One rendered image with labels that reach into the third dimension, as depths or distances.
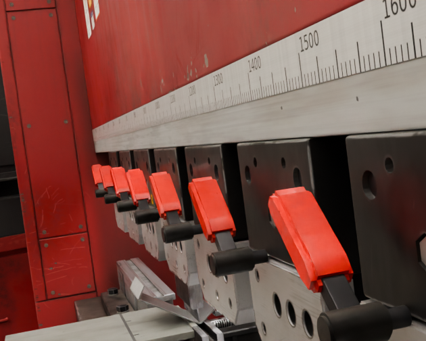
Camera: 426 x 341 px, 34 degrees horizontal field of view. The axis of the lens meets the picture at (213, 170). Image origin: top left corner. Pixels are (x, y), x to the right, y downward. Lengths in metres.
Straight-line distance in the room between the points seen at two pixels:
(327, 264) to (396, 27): 0.11
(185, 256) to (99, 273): 1.11
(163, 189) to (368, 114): 0.42
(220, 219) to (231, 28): 0.15
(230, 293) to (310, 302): 0.20
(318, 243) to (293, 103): 0.12
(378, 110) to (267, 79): 0.15
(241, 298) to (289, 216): 0.27
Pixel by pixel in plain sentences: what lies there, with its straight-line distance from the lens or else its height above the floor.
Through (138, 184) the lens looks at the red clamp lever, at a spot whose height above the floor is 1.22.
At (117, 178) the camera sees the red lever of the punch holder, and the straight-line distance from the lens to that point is 1.13.
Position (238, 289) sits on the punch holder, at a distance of 0.62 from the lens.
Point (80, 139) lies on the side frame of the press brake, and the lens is 1.89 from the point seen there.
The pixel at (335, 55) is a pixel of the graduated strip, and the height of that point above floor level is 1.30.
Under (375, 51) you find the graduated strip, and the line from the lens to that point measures 0.33.
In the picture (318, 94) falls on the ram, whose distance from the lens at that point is 0.40.
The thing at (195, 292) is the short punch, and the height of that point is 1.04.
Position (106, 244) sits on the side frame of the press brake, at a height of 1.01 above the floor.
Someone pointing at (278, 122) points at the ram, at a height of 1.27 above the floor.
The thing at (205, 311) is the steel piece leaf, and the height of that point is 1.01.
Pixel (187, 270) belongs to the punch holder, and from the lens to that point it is 0.82.
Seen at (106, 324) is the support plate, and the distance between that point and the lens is 1.11.
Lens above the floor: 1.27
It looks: 3 degrees down
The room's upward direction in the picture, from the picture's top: 7 degrees counter-clockwise
